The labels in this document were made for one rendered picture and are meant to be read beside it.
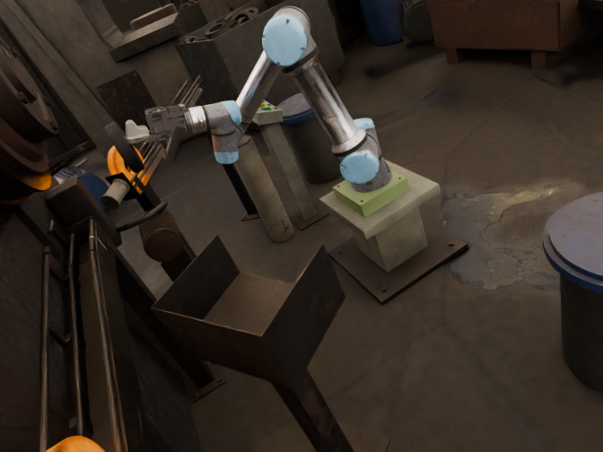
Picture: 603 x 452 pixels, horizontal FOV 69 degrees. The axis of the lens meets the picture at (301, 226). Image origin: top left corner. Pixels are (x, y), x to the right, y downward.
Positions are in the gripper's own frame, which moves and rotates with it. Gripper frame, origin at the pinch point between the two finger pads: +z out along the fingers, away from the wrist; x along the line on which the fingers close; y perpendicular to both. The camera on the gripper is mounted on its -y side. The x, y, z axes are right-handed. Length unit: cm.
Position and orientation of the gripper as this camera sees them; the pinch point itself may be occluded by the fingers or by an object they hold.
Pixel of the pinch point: (121, 142)
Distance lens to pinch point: 138.5
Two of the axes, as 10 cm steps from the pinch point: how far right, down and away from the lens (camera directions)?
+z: -9.1, 2.7, -3.1
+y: -1.1, -8.8, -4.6
